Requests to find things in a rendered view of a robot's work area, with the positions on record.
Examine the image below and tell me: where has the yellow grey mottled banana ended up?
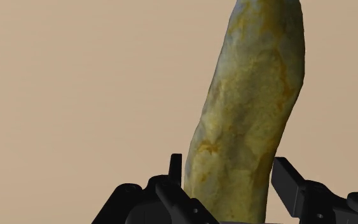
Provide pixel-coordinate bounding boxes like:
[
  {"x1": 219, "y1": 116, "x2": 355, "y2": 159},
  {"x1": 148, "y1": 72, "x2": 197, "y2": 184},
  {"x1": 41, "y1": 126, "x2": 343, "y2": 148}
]
[{"x1": 183, "y1": 0, "x2": 306, "y2": 224}]

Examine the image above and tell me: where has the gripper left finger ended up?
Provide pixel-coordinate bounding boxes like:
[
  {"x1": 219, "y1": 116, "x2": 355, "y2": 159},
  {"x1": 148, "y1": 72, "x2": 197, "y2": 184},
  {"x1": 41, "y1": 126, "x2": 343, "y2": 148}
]
[{"x1": 91, "y1": 153, "x2": 220, "y2": 224}]

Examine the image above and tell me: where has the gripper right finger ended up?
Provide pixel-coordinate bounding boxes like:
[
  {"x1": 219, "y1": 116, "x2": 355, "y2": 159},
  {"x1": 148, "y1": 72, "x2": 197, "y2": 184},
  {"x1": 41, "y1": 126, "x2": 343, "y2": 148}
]
[{"x1": 271, "y1": 157, "x2": 358, "y2": 224}]

